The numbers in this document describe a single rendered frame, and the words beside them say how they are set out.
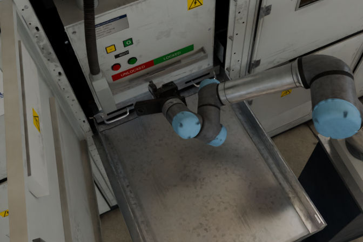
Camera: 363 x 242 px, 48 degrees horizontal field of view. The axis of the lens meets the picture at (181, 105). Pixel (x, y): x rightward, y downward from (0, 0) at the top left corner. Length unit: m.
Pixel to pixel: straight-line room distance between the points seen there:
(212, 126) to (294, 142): 1.36
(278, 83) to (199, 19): 0.38
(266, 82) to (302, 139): 1.38
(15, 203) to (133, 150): 0.86
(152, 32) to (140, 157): 0.48
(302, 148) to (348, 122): 1.46
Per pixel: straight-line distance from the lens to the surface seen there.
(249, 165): 1.54
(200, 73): 1.64
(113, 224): 2.38
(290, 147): 2.55
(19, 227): 0.75
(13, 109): 0.86
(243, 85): 1.27
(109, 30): 1.29
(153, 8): 1.29
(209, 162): 1.53
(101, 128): 1.64
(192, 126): 1.19
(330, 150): 1.74
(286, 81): 1.23
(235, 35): 1.51
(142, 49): 1.40
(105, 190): 2.13
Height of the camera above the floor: 2.25
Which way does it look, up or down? 58 degrees down
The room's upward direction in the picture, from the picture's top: 5 degrees counter-clockwise
